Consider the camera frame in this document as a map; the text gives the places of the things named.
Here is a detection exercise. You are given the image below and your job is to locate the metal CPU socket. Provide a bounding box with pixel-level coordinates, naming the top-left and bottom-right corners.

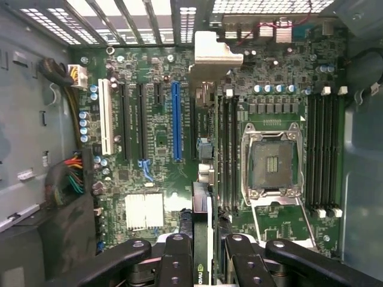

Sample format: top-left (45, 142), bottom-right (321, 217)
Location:
top-left (241, 122), bottom-right (305, 207)

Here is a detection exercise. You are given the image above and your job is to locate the long black expansion slot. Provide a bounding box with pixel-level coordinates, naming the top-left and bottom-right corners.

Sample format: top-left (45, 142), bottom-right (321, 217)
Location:
top-left (190, 98), bottom-right (199, 160)
top-left (136, 83), bottom-right (150, 160)

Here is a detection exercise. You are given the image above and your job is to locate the yellow black power wire bundle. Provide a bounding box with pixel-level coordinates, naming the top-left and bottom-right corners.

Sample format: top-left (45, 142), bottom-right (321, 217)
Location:
top-left (38, 58), bottom-right (89, 144)

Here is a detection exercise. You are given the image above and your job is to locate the silver finned chipset heatsink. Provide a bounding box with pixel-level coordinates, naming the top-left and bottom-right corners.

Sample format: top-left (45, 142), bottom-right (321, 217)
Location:
top-left (124, 193), bottom-right (165, 231)

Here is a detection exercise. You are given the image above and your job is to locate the blue SATA connector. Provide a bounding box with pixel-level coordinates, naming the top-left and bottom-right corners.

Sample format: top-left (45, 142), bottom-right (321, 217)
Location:
top-left (137, 159), bottom-right (154, 184)

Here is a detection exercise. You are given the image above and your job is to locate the black RAM slot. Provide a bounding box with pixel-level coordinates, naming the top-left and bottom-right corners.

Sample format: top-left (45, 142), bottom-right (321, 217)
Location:
top-left (315, 86), bottom-right (324, 218)
top-left (331, 86), bottom-right (344, 218)
top-left (306, 89), bottom-right (315, 216)
top-left (324, 86), bottom-right (332, 218)
top-left (231, 95), bottom-right (241, 216)
top-left (222, 89), bottom-right (230, 215)

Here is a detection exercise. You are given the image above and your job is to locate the short black expansion slot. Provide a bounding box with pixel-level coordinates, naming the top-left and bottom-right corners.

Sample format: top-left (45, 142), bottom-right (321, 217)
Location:
top-left (153, 83), bottom-right (165, 106)

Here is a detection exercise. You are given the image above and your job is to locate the blue expansion slot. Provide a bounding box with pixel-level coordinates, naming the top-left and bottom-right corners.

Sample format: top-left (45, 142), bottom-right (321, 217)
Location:
top-left (171, 81), bottom-right (184, 163)

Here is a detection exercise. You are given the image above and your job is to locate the metal socket cover frame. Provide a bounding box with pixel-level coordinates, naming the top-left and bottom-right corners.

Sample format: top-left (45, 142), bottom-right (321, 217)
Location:
top-left (250, 197), bottom-right (318, 249)

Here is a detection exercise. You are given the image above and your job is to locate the grey open PC case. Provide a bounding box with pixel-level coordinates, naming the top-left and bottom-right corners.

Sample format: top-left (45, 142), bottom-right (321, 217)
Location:
top-left (0, 0), bottom-right (383, 287)

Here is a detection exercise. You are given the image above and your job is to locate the white expansion slot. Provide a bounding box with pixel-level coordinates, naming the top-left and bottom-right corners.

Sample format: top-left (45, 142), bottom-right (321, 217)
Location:
top-left (98, 78), bottom-right (115, 156)

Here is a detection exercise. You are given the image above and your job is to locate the multicoloured power wire bundle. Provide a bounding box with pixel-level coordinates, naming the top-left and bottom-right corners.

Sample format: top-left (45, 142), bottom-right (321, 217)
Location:
top-left (44, 151), bottom-right (94, 207)

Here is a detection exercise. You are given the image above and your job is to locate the green motherboard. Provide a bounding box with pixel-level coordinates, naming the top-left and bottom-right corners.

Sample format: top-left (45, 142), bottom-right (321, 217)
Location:
top-left (70, 14), bottom-right (346, 261)

